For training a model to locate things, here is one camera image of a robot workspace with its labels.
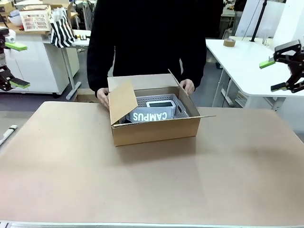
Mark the grey plastic mesh basket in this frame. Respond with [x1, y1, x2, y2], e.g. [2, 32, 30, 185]
[135, 94, 190, 119]

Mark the grey Campus notebook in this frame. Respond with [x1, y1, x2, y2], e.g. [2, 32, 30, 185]
[123, 108, 175, 124]

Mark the person in black sweater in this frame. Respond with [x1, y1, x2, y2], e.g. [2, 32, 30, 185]
[86, 0, 225, 98]

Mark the white pink plastic crate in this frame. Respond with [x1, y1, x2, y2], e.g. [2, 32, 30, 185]
[19, 6, 52, 32]

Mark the white workshop table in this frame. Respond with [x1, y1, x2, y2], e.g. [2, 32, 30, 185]
[61, 29, 92, 100]

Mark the white marker pen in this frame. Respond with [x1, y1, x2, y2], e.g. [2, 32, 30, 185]
[0, 124, 18, 147]

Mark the white board panel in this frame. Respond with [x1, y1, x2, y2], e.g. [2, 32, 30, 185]
[235, 0, 285, 38]

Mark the person's right hand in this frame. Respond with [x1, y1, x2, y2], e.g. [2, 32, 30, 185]
[96, 87, 110, 110]

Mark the black stand pole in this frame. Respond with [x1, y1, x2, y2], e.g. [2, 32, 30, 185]
[249, 0, 268, 42]

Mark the wooden top white cabinet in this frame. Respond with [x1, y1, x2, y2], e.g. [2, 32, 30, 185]
[0, 22, 80, 95]

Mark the white digital clock device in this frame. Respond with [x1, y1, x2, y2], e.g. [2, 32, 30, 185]
[145, 100, 177, 119]

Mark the open cardboard box on floor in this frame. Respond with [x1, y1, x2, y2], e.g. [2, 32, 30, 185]
[75, 88, 100, 103]

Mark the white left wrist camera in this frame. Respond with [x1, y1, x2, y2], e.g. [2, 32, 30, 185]
[4, 32, 16, 44]

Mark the white rounded corner table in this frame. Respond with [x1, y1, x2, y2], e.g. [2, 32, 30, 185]
[205, 35, 304, 114]

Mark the brown cardboard shipping box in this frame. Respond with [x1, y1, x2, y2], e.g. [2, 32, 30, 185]
[107, 68, 217, 147]

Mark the brown cardboard storage box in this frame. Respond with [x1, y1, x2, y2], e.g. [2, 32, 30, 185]
[0, 1, 15, 23]

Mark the black white striped bag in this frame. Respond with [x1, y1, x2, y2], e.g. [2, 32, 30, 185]
[49, 8, 76, 48]

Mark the person's left hand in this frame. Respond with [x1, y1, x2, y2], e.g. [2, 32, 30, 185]
[180, 79, 195, 95]

